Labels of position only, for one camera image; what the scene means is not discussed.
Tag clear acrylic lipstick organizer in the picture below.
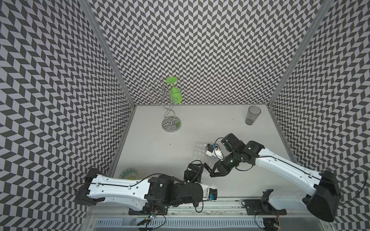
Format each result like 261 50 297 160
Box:
192 142 218 167

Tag yellow patterned plate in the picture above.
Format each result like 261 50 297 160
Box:
119 168 139 180

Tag grey transparent tumbler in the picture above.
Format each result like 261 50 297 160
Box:
245 106 261 125

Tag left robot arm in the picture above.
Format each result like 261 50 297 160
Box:
74 168 210 211

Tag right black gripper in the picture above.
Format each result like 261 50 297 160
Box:
209 149 241 176

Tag aluminium front rail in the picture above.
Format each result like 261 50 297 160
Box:
86 197 330 218

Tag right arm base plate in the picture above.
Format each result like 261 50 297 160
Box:
242 199 287 216

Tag chrome wire stand green leaves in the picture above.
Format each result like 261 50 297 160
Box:
143 76 183 133

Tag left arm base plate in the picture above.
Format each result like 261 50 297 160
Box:
128 202 169 215

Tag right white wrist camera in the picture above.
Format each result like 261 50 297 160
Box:
206 144 224 160

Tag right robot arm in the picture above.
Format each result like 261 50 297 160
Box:
204 133 341 222

